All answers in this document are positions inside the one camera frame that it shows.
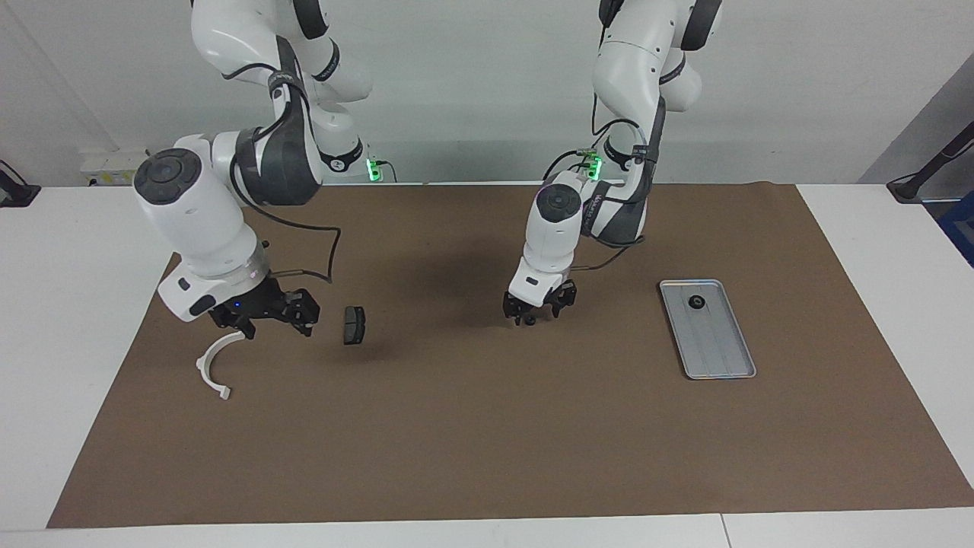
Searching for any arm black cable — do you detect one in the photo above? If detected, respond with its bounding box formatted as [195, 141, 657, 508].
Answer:
[544, 95, 648, 272]
[221, 65, 342, 286]

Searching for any silver metal tray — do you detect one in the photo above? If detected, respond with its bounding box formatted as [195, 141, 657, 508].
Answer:
[658, 279, 758, 381]

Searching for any black stand with pole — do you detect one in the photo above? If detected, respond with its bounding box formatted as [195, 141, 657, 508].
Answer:
[886, 122, 974, 202]

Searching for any blue box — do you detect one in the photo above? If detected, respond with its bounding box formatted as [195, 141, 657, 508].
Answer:
[937, 190, 974, 267]

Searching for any black table clamp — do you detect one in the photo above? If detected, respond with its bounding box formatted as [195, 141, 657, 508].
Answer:
[0, 160, 40, 208]

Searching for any white plastic half ring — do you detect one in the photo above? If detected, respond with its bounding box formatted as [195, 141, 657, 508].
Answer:
[196, 330, 249, 401]

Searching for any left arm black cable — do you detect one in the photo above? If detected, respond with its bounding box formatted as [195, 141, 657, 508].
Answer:
[544, 95, 648, 272]

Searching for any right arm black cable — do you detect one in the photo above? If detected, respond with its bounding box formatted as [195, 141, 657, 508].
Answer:
[221, 65, 342, 286]

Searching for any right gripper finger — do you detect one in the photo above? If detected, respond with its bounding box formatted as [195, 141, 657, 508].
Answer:
[291, 287, 321, 338]
[210, 304, 257, 341]

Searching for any brown table mat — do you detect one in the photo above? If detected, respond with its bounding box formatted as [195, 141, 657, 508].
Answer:
[46, 183, 974, 530]

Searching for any white power box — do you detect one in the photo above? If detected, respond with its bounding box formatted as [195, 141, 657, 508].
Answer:
[80, 148, 153, 187]

